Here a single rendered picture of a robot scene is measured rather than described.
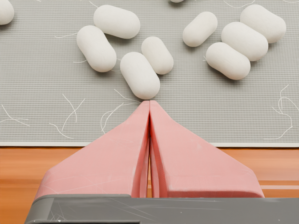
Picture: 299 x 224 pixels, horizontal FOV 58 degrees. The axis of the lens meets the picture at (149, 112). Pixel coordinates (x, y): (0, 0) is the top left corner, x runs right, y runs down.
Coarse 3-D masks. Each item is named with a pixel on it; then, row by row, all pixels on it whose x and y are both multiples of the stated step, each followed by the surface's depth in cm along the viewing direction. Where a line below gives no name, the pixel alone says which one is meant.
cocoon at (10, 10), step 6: (0, 0) 20; (6, 0) 21; (0, 6) 20; (6, 6) 21; (0, 12) 20; (6, 12) 21; (12, 12) 21; (0, 18) 21; (6, 18) 21; (12, 18) 22; (0, 24) 21
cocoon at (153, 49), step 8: (144, 40) 20; (152, 40) 20; (160, 40) 20; (144, 48) 20; (152, 48) 20; (160, 48) 20; (152, 56) 20; (160, 56) 19; (168, 56) 20; (152, 64) 20; (160, 64) 19; (168, 64) 20; (160, 72) 20
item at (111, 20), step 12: (96, 12) 20; (108, 12) 20; (120, 12) 20; (132, 12) 20; (96, 24) 20; (108, 24) 20; (120, 24) 20; (132, 24) 20; (120, 36) 21; (132, 36) 21
